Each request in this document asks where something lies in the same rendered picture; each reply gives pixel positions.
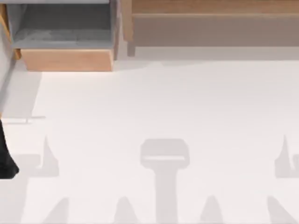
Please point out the pale wooden drawer front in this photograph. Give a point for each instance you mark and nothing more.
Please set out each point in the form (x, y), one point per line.
(66, 60)

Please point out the wooden open shelf cupboard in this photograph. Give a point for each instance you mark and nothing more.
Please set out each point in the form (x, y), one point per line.
(210, 21)

